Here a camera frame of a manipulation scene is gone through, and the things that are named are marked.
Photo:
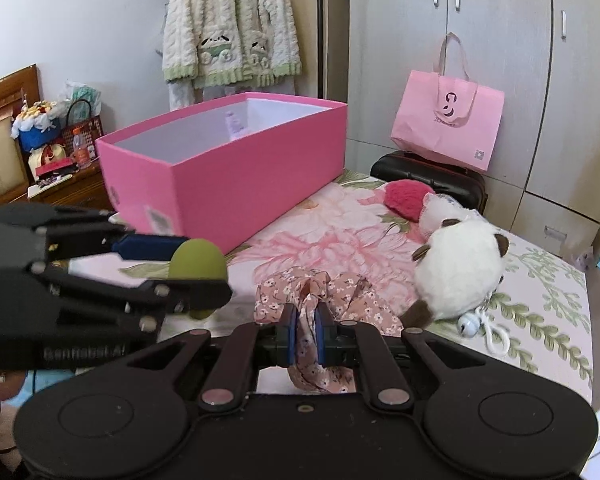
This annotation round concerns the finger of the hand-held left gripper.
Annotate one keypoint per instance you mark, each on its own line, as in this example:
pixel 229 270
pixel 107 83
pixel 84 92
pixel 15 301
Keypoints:
pixel 150 247
pixel 190 295

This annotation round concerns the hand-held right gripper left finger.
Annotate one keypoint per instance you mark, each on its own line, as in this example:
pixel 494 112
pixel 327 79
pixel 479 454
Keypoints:
pixel 293 335

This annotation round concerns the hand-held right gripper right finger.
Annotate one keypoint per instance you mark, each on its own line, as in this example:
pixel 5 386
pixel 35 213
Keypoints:
pixel 320 335

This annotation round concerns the olive green ball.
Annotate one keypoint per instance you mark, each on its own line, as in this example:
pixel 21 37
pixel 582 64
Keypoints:
pixel 197 260

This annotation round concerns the pink floral scrunchie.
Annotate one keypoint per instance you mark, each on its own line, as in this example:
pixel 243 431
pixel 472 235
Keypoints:
pixel 280 295

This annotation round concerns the pink cardboard box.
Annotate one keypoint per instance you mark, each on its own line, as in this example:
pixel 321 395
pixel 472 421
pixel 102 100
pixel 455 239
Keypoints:
pixel 220 185

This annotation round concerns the person's left hand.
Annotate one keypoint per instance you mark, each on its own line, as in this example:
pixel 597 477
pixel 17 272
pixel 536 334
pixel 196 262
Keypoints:
pixel 0 390

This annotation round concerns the floral printed bedsheet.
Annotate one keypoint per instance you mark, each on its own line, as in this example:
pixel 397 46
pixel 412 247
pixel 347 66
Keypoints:
pixel 330 240

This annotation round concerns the wooden nightstand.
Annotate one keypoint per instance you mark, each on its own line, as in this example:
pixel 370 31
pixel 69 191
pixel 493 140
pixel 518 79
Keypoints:
pixel 75 187

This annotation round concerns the clear bottle with orange label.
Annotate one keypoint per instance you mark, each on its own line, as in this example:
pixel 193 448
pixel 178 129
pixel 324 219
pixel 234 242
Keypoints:
pixel 82 152

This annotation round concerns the red and white gift box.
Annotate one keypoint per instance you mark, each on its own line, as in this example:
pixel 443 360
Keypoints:
pixel 50 157

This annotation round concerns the white plush with brown ears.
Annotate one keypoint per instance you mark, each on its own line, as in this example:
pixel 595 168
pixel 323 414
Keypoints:
pixel 460 265

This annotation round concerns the pale grey garment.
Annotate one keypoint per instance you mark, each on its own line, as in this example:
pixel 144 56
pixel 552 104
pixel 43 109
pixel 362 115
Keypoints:
pixel 185 94

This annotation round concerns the red and white plush toy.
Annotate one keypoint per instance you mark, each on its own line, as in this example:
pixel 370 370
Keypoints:
pixel 405 200

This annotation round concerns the blue wrapped flower bouquet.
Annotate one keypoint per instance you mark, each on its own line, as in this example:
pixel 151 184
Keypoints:
pixel 37 127

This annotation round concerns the white green plastic bag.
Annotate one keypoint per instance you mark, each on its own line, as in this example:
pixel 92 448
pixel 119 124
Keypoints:
pixel 85 92

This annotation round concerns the wooden headboard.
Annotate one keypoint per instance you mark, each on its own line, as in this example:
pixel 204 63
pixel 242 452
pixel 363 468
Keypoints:
pixel 5 125

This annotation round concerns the black suitcase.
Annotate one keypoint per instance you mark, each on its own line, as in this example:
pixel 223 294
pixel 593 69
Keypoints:
pixel 405 170

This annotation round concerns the white green fleece cardigan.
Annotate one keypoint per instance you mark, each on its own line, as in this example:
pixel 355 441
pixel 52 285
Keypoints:
pixel 215 20

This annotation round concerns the pink tote bag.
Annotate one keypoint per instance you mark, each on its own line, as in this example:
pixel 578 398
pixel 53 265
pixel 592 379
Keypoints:
pixel 445 125

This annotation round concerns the black clothes rack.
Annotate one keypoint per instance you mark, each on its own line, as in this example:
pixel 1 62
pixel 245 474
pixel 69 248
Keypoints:
pixel 322 35

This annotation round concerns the light grey wardrobe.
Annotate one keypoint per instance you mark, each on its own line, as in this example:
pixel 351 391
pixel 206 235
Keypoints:
pixel 505 20

